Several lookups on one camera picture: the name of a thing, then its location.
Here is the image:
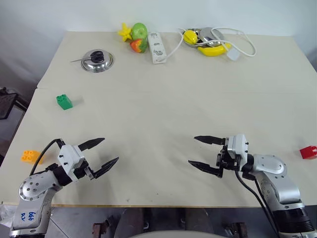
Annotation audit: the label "black metal frame stand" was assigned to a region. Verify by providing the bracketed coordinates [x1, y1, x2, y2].
[0, 87, 29, 121]

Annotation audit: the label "yellow toy star fruit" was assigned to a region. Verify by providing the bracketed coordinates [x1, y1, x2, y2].
[117, 22, 133, 42]

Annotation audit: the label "white power strip cable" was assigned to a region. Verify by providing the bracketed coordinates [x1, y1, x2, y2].
[163, 26, 258, 62]

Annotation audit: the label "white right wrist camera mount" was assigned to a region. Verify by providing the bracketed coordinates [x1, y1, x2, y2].
[226, 134, 249, 158]

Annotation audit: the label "green toy apple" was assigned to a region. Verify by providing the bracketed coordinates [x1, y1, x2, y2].
[130, 22, 149, 42]

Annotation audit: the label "green toy brick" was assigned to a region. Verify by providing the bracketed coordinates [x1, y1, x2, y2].
[55, 94, 74, 111]

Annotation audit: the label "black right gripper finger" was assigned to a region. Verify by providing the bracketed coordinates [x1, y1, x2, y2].
[193, 135, 223, 146]
[187, 160, 223, 179]

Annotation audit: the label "black handled scissors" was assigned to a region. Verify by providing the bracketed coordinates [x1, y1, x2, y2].
[69, 50, 105, 63]

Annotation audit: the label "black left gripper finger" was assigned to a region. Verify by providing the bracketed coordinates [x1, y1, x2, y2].
[92, 156, 120, 179]
[78, 137, 106, 152]

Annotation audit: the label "steel dish under lemon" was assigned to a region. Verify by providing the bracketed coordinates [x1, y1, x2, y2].
[182, 27, 202, 48]

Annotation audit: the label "steel pot lid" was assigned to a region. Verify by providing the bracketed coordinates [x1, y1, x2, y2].
[81, 49, 115, 73]

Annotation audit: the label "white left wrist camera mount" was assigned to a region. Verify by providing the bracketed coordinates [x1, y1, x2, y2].
[56, 144, 86, 182]

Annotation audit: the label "red toy brick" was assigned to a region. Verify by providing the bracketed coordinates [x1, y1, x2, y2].
[299, 145, 317, 160]

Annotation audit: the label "yellow toy lemon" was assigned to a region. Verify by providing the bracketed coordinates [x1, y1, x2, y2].
[183, 29, 198, 45]

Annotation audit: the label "rusty brown metal bracket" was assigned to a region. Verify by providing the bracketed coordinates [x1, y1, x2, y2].
[92, 216, 115, 236]

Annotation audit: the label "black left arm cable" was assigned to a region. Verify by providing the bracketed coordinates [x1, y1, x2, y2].
[29, 138, 66, 177]

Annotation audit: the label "red toy strawberry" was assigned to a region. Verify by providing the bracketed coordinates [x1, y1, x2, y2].
[130, 38, 149, 54]

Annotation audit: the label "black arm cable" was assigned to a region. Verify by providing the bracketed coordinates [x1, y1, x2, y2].
[29, 138, 66, 177]
[234, 168, 282, 238]

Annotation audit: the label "orange toy brick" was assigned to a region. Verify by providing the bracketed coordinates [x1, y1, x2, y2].
[20, 150, 44, 165]

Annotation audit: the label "yellow toy banana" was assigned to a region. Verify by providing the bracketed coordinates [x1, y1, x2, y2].
[197, 42, 233, 58]

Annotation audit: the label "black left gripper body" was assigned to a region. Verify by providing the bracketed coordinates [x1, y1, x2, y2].
[72, 160, 96, 180]

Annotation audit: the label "clear plastic bag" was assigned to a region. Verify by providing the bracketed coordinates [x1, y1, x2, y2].
[0, 200, 13, 234]

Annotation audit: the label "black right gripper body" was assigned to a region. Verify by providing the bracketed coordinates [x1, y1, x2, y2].
[215, 137, 243, 172]

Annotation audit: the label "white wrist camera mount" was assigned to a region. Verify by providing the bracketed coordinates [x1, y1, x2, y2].
[226, 134, 249, 158]
[56, 144, 86, 182]

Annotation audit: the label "white power strip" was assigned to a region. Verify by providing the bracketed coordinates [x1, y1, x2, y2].
[147, 31, 168, 65]

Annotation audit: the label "white power plug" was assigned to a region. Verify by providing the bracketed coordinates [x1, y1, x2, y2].
[226, 49, 241, 61]

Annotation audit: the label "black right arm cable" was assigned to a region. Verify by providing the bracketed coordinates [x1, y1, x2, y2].
[234, 168, 282, 238]

